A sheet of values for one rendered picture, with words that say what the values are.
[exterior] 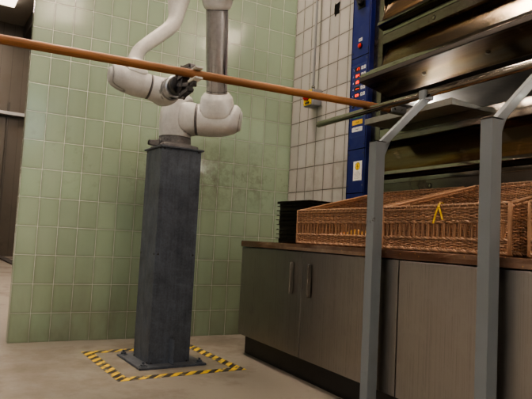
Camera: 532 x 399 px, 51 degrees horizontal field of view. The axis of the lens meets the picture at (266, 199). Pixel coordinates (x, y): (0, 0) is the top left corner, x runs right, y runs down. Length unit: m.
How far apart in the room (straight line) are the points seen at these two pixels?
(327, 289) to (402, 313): 0.44
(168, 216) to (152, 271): 0.26
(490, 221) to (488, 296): 0.20
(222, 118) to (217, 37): 0.36
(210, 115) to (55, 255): 1.14
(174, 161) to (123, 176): 0.66
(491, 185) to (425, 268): 0.38
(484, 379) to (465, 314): 0.20
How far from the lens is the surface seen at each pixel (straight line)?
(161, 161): 2.58
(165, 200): 2.57
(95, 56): 1.95
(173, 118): 2.66
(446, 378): 1.78
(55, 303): 3.16
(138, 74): 2.28
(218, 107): 2.62
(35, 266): 3.13
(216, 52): 2.61
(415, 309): 1.85
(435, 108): 2.47
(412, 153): 2.72
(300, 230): 2.50
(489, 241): 1.58
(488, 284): 1.58
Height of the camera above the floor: 0.59
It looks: 4 degrees up
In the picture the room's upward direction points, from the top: 3 degrees clockwise
